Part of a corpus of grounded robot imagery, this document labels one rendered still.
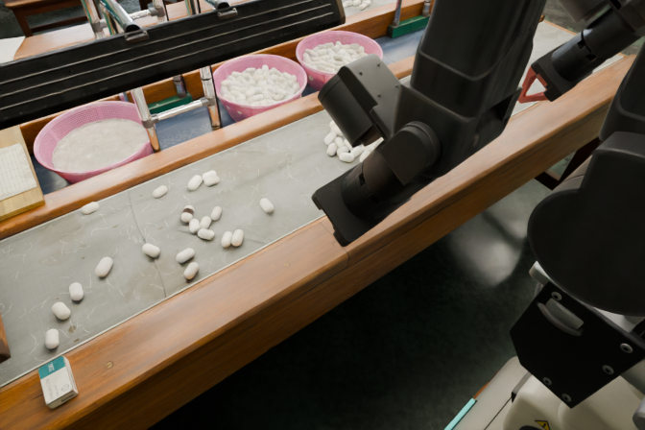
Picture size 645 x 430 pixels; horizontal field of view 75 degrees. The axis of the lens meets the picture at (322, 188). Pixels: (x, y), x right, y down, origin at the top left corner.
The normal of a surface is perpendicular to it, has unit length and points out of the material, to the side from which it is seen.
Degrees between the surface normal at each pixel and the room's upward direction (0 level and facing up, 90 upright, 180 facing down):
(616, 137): 28
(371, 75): 23
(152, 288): 0
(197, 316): 0
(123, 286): 0
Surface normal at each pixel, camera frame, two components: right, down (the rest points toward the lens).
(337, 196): 0.33, -0.36
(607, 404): -0.36, -0.52
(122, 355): 0.02, -0.69
